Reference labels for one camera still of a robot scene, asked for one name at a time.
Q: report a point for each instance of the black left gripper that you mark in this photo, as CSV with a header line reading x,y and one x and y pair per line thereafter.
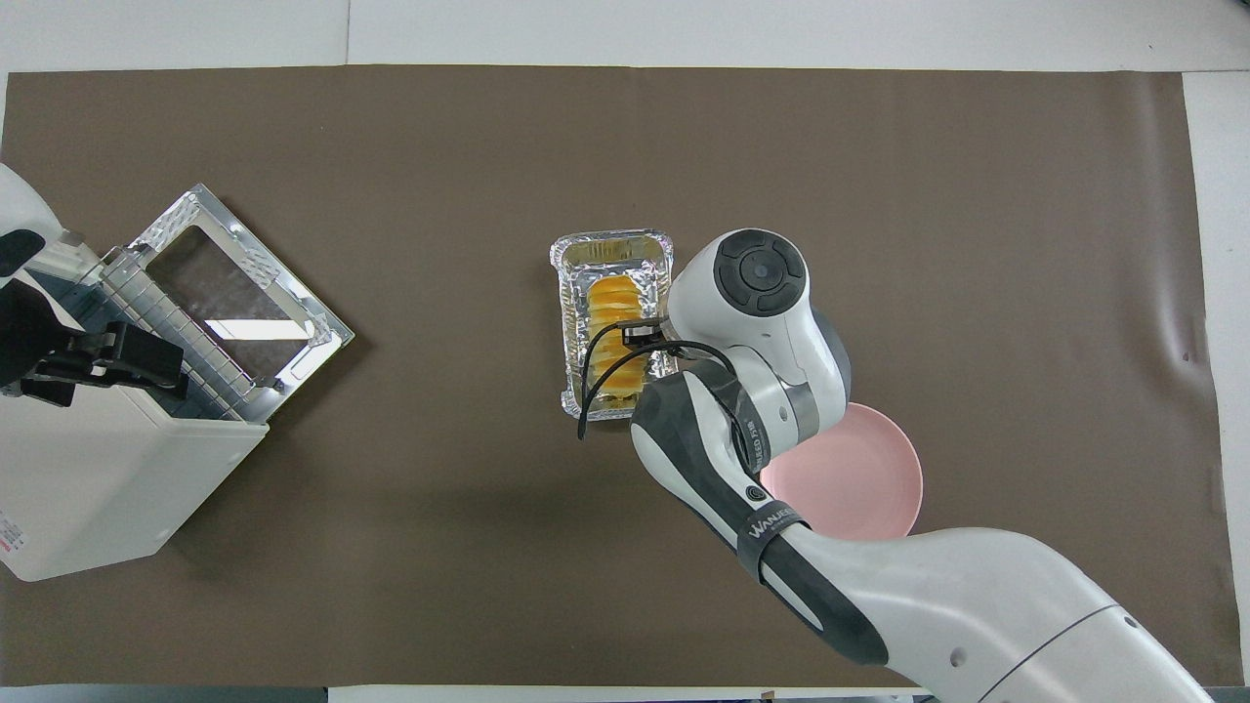
x,y
29,337

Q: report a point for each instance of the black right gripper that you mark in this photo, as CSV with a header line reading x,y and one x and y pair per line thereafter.
x,y
645,332

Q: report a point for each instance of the golden sliced bread loaf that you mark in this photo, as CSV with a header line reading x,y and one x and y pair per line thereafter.
x,y
615,298

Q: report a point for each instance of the aluminium foil baking tray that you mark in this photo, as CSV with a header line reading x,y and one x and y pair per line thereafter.
x,y
610,256

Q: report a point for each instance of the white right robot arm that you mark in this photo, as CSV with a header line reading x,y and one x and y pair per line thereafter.
x,y
977,605

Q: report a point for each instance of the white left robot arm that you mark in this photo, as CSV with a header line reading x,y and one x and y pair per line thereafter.
x,y
20,205

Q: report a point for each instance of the cream white toaster oven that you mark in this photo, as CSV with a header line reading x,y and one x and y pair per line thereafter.
x,y
88,488

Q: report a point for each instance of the printed oven top label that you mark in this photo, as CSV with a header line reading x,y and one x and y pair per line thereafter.
x,y
8,535

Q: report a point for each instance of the pink round plate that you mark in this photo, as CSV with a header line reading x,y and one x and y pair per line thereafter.
x,y
859,478

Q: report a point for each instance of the brown table mat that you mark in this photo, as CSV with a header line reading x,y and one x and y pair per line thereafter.
x,y
391,195

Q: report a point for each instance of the glass oven door silver frame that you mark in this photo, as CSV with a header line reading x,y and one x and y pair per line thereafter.
x,y
234,283

